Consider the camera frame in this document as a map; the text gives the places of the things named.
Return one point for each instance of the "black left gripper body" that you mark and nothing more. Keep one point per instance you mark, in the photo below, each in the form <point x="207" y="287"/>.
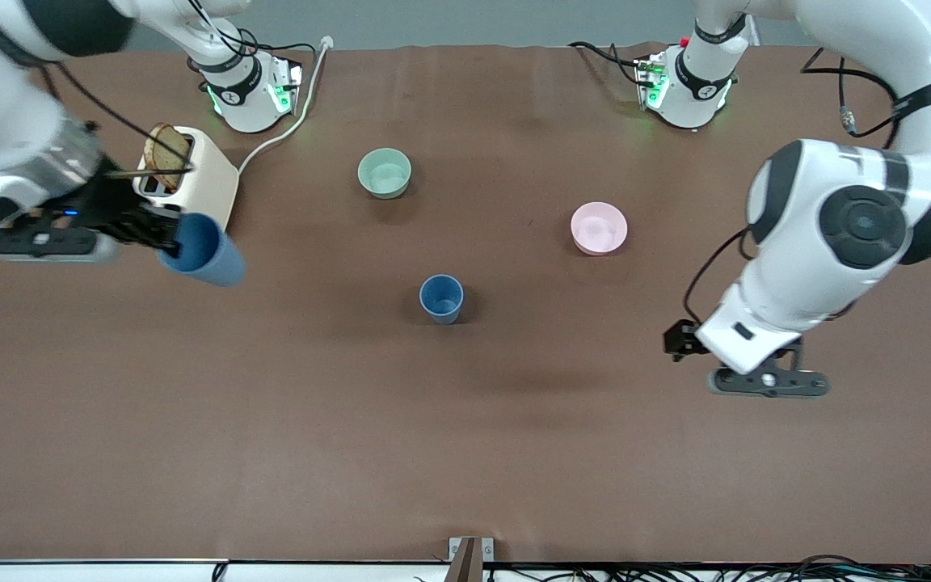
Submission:
<point x="680" y="339"/>

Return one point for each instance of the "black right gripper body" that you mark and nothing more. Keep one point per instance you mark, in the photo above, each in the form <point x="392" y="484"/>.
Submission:
<point x="103" y="208"/>

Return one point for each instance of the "blue plastic cup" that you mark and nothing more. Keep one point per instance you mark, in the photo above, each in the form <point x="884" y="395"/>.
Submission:
<point x="441" y="295"/>
<point x="211" y="255"/>

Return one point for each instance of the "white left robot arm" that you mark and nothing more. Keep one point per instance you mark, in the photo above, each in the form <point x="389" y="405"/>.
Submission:
<point x="861" y="218"/>

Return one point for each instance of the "cream white toaster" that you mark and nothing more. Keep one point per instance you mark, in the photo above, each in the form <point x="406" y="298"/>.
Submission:
<point x="215" y="182"/>

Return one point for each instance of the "brown bread slice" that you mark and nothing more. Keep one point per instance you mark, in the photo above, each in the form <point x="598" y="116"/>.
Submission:
<point x="168" y="153"/>

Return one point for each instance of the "pink bowl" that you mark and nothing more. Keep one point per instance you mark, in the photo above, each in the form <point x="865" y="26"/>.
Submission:
<point x="599" y="229"/>

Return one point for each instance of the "green lit base connector board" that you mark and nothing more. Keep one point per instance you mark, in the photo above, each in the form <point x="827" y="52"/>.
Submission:
<point x="284" y="89"/>
<point x="651" y="81"/>

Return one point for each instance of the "mint green bowl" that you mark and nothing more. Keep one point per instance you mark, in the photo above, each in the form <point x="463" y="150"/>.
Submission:
<point x="385" y="174"/>

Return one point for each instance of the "brown table cover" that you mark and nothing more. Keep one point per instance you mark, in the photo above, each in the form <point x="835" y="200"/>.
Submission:
<point x="465" y="420"/>

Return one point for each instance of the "grey metal bracket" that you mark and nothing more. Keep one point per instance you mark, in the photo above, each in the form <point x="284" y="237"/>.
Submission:
<point x="465" y="558"/>

